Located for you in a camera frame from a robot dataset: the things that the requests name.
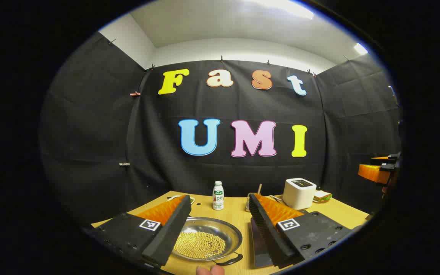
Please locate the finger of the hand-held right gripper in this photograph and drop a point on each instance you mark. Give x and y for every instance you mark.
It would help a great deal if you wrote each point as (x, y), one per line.
(372, 172)
(390, 157)

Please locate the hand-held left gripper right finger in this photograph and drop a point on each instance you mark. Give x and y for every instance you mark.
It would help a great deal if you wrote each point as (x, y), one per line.
(266, 233)

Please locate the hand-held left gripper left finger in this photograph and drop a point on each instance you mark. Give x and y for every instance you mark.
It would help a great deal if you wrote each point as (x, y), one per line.
(170, 233)

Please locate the pile of yellow soybeans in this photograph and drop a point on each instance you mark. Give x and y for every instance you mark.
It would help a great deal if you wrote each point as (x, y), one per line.
(201, 244)

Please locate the stainless steel pot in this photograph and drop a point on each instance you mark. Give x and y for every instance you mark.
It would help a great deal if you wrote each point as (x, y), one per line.
(220, 229)

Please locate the white divided bean dish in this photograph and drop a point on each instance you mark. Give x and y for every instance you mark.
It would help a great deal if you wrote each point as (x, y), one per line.
(172, 197)

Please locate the white toaster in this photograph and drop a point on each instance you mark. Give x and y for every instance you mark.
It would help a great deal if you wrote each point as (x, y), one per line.
(298, 196)

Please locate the sandwich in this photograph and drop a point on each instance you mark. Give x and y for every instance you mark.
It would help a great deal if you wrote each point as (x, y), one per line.
(322, 196)

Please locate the white drink bottle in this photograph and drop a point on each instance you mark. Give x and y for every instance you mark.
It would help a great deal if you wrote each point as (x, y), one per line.
(218, 198)

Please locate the small ceiling light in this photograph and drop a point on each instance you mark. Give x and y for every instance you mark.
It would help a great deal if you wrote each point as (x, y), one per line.
(360, 48)

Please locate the black backdrop cloth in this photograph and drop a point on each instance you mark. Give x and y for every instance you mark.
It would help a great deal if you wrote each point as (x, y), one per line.
(90, 133)

